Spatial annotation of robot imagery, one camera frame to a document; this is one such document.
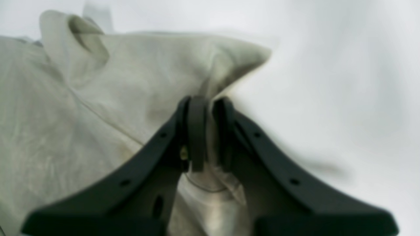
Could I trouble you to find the beige grey t-shirt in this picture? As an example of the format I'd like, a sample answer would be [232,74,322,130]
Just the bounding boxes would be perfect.
[0,10,271,236]

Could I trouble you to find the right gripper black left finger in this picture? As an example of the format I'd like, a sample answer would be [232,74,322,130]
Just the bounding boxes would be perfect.
[21,96,208,236]

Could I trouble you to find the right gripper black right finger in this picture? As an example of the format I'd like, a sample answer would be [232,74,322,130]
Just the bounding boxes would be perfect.
[212,97,399,236]

